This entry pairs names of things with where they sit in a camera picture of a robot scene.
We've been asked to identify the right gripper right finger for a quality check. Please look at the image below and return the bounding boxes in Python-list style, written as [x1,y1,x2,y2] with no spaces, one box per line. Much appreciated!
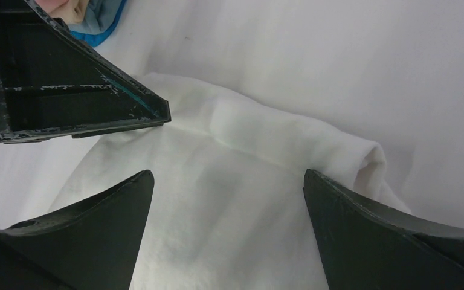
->
[303,169,464,289]

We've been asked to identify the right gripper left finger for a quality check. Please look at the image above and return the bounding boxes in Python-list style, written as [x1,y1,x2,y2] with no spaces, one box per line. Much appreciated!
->
[0,170,154,289]

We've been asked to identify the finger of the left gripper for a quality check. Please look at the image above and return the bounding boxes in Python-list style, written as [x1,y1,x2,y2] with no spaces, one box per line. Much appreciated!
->
[0,1,171,144]

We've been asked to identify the white t shirt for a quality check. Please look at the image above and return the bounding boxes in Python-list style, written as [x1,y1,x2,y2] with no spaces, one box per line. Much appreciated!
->
[0,74,408,289]

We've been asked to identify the pink folded t shirt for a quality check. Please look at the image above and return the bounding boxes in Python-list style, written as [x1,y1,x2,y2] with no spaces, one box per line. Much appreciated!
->
[35,0,73,18]

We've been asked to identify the beige folded t shirt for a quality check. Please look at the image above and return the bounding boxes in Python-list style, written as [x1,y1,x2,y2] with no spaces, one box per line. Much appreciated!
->
[57,0,89,24]

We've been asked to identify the blue folded t shirt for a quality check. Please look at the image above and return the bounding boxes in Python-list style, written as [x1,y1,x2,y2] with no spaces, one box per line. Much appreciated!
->
[68,0,127,48]

